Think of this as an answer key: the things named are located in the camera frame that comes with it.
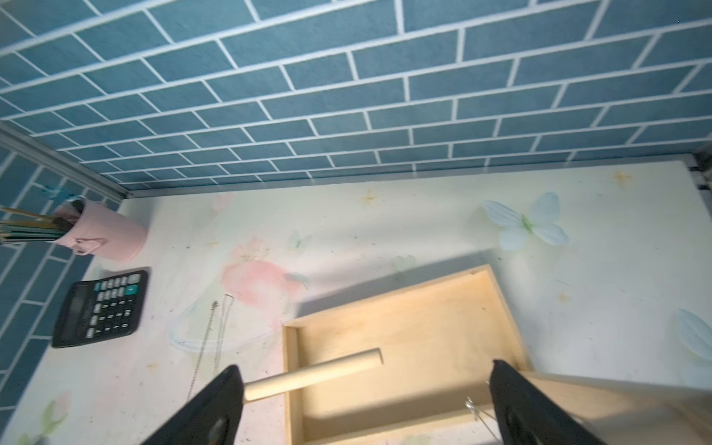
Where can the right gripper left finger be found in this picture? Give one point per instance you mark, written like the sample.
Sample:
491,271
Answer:
211,417

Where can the black desk calculator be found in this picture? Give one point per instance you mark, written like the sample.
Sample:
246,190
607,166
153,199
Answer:
100,310

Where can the wooden jewelry display stand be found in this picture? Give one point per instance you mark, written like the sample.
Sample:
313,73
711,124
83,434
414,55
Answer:
420,358

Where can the pens in pink cup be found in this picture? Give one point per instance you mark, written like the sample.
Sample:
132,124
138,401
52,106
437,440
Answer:
32,227

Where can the pink pen holder cup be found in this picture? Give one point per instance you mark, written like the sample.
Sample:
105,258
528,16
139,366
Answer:
95,229

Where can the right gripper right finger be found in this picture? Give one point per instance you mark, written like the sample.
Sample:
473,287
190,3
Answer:
525,415

